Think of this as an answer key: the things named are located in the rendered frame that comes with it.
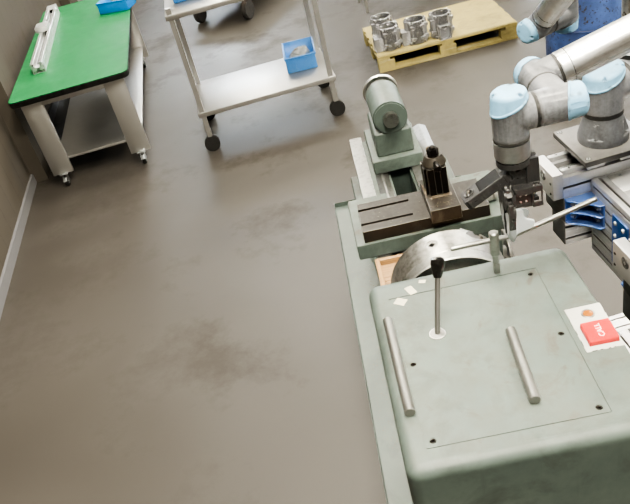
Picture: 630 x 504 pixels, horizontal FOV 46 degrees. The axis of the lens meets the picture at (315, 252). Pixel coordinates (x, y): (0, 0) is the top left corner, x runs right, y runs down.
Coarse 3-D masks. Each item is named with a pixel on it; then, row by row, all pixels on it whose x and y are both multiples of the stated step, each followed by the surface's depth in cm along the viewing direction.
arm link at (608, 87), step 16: (608, 64) 218; (624, 64) 218; (592, 80) 216; (608, 80) 214; (624, 80) 216; (592, 96) 218; (608, 96) 216; (624, 96) 219; (592, 112) 221; (608, 112) 219
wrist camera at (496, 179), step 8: (496, 168) 162; (488, 176) 162; (496, 176) 160; (504, 176) 159; (480, 184) 162; (488, 184) 160; (496, 184) 160; (504, 184) 160; (464, 192) 164; (472, 192) 162; (480, 192) 160; (488, 192) 161; (464, 200) 162; (472, 200) 161; (480, 200) 162; (472, 208) 163
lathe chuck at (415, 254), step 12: (420, 240) 197; (432, 240) 195; (444, 240) 193; (456, 240) 192; (468, 240) 193; (408, 252) 197; (420, 252) 193; (432, 252) 191; (396, 264) 201; (408, 264) 194; (396, 276) 199
